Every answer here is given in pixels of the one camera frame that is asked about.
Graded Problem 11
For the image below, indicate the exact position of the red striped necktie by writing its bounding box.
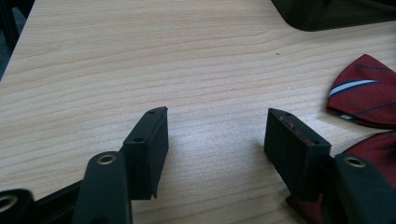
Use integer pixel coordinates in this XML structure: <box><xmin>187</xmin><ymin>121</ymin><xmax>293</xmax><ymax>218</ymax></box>
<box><xmin>285</xmin><ymin>53</ymin><xmax>396</xmax><ymax>224</ymax></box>

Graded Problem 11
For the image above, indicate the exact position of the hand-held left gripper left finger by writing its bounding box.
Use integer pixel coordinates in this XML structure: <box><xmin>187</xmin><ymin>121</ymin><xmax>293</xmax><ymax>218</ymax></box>
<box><xmin>70</xmin><ymin>105</ymin><xmax>170</xmax><ymax>224</ymax></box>

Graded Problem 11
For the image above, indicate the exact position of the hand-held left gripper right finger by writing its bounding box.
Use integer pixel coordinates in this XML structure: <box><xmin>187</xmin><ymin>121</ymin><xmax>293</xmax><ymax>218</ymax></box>
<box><xmin>263</xmin><ymin>107</ymin><xmax>396</xmax><ymax>224</ymax></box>

